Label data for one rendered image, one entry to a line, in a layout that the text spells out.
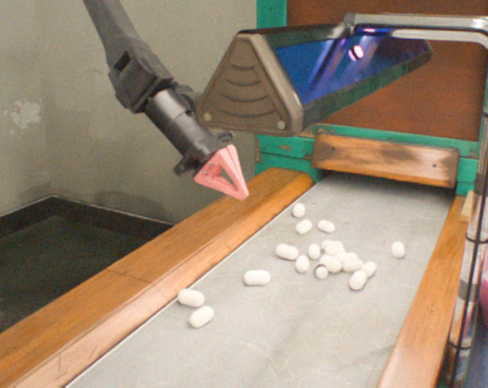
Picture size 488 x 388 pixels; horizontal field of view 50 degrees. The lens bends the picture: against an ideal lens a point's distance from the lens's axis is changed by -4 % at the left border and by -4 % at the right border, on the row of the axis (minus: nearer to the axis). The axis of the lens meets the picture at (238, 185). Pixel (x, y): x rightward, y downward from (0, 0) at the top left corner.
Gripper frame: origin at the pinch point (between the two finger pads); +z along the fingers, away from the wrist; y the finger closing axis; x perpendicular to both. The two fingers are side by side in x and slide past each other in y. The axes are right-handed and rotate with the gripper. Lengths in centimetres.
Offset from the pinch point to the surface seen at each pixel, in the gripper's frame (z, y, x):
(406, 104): 5.5, 44.1, -16.3
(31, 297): -44, 61, 147
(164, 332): 8.3, -21.7, 8.6
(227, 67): -1.1, -35.5, -28.3
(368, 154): 7.7, 38.3, -4.9
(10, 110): -132, 110, 137
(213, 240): 1.8, 0.7, 10.4
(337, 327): 22.5, -10.5, -3.7
